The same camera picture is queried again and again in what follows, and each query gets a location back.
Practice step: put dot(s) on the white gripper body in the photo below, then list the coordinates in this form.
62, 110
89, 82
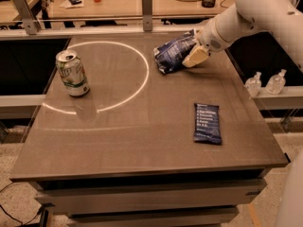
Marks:
208, 39

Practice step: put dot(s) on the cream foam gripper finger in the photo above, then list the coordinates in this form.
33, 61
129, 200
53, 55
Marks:
197, 55

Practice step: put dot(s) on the blue chip bag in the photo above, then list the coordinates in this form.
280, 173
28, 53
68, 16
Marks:
169, 56

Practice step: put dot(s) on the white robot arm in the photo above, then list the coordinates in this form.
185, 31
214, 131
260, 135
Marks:
247, 17

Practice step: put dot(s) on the blue rxbar blueberry bar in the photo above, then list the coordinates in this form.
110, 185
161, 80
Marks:
207, 124

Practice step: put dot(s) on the black mesh pen cup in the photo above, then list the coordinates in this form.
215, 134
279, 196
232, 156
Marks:
208, 3

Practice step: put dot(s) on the clear sanitizer bottle left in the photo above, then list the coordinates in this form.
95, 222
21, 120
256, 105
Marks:
253, 84

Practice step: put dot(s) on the clear sanitizer bottle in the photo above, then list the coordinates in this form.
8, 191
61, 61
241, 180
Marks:
276, 83
253, 84

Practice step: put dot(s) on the clear sanitizer bottle right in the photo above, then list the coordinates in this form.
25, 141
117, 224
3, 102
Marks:
276, 83

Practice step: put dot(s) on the green white soda can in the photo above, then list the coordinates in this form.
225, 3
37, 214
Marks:
72, 73

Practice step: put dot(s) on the grey metal bracket centre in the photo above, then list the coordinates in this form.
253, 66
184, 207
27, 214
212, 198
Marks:
147, 14

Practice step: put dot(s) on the grey metal bracket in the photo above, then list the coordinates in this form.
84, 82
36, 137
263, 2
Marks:
147, 14
30, 23

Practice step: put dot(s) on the grey metal bracket left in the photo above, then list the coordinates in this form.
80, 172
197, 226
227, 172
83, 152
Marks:
30, 23

